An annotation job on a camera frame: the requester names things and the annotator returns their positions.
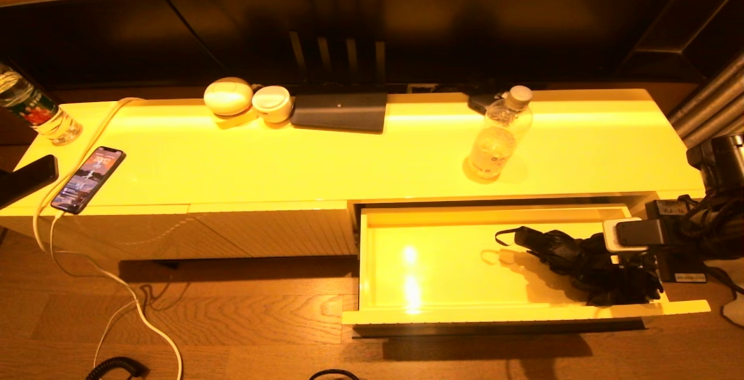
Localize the dark wooden shelf unit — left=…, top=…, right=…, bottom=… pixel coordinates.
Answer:
left=616, top=0, right=744, bottom=81

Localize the black coiled floor cable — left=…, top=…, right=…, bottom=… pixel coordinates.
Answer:
left=85, top=357, right=146, bottom=380

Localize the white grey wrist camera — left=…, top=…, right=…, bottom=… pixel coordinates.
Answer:
left=603, top=217, right=667, bottom=253

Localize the cream ribbed cabinet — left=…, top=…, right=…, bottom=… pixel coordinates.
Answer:
left=0, top=87, right=718, bottom=264

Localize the small black flat device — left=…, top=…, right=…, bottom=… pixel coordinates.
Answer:
left=468, top=93, right=502, bottom=113

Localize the water bottle with green label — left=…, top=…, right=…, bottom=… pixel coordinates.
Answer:
left=0, top=62, right=83, bottom=146

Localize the white round lidded jar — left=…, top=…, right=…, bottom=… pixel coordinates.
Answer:
left=251, top=85, right=293, bottom=123

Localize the black flat television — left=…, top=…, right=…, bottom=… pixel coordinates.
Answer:
left=0, top=0, right=686, bottom=94

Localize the white charging cable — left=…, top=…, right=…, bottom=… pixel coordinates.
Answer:
left=31, top=96, right=184, bottom=380

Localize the dark grey flat box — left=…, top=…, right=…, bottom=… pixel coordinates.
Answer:
left=291, top=92, right=388, bottom=133

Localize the white egg-shaped device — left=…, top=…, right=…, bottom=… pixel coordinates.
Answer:
left=203, top=76, right=254, bottom=116

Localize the clear bottle with white cap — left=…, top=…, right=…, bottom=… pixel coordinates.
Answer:
left=466, top=85, right=534, bottom=182

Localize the cabinet drawer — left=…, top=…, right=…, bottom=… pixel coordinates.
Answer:
left=340, top=202, right=713, bottom=327

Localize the black umbrella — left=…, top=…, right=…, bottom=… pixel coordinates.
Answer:
left=495, top=226, right=664, bottom=306

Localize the grey curtain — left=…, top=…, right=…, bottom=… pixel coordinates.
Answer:
left=668, top=49, right=744, bottom=328

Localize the black smartphone on charger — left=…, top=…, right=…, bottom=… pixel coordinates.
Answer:
left=50, top=146, right=127, bottom=216

